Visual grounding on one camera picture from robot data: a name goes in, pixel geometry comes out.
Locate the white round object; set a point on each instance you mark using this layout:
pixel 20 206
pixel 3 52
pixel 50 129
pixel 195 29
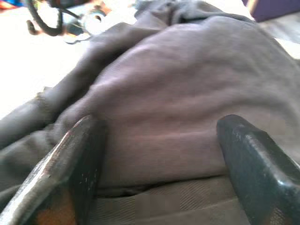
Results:
pixel 97 22

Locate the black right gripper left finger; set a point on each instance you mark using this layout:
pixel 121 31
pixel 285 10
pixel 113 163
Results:
pixel 63 168

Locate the purple box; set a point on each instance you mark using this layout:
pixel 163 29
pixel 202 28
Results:
pixel 274 8

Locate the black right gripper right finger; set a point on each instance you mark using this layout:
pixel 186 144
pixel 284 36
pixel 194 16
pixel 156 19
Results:
pixel 262 171

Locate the grey brown cloth garment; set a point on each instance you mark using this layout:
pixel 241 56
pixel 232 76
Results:
pixel 178 98

